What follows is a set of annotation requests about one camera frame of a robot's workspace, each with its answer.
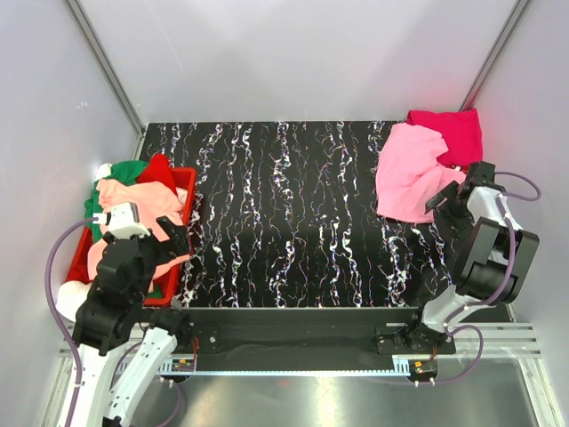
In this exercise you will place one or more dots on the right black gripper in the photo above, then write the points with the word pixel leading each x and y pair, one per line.
pixel 430 204

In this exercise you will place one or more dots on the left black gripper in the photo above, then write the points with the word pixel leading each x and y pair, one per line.
pixel 176 245

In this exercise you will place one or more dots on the pink t shirt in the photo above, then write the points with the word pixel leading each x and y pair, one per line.
pixel 408 173

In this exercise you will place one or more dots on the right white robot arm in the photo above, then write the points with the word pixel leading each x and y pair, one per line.
pixel 495 255

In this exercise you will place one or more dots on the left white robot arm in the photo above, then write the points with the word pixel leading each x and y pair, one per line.
pixel 110 374

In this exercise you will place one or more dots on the folded red white t shirt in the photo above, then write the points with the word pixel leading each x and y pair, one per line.
pixel 458 169

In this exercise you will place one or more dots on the red plastic bin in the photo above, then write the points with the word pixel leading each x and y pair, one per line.
pixel 167 285

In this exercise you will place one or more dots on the salmon t shirt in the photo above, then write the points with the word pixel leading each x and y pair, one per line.
pixel 153 200

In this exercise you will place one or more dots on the folded magenta t shirt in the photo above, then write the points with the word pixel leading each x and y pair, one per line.
pixel 461 131

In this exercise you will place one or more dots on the red t shirt in bin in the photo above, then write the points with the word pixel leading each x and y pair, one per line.
pixel 158 170

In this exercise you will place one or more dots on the green t shirt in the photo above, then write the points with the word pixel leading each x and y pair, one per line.
pixel 125 172

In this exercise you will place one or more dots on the black marble pattern mat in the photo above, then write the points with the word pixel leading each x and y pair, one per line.
pixel 284 216

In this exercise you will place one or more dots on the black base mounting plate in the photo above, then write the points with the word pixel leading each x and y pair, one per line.
pixel 223 337

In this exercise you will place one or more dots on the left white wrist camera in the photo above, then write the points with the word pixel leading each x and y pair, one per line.
pixel 122 221

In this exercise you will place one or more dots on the white cable duct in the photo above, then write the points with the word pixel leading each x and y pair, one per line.
pixel 174 367

